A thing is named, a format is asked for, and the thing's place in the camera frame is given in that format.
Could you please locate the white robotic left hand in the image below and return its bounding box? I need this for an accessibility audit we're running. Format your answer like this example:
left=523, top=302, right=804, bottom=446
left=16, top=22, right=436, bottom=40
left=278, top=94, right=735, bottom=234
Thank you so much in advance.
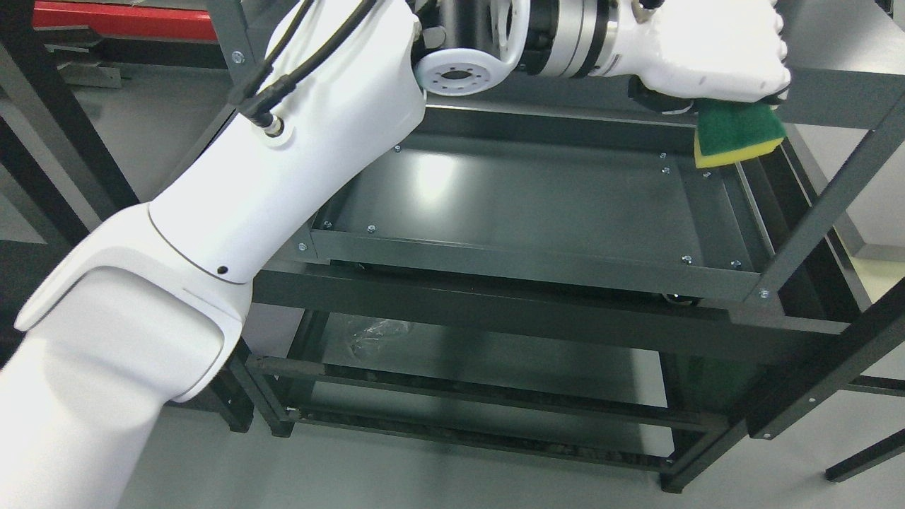
left=591, top=1, right=791, bottom=103

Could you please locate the green yellow sponge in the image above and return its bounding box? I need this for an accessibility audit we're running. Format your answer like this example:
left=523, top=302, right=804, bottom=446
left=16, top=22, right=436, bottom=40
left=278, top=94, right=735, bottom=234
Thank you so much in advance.
left=693, top=99, right=788, bottom=170

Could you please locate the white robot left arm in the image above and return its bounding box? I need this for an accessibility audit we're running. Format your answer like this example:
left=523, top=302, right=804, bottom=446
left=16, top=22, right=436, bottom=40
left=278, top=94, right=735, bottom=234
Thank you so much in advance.
left=2, top=1, right=426, bottom=508

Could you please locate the grey metal shelf cart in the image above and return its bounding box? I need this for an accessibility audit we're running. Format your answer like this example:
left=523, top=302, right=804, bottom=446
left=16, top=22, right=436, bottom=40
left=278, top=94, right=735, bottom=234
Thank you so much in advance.
left=284, top=1, right=867, bottom=303

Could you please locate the crumpled clear plastic wrap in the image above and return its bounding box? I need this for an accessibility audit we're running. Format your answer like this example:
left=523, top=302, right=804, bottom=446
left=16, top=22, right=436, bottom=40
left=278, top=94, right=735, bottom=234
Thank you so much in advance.
left=342, top=316, right=411, bottom=360

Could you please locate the black metal rack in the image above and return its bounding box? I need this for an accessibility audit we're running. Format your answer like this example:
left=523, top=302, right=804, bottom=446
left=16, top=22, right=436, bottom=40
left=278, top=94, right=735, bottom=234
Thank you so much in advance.
left=0, top=0, right=905, bottom=494

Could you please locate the red metal beam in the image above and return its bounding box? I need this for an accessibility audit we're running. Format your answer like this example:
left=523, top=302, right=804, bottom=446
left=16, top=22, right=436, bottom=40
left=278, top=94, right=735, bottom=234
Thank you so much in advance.
left=31, top=1, right=217, bottom=42

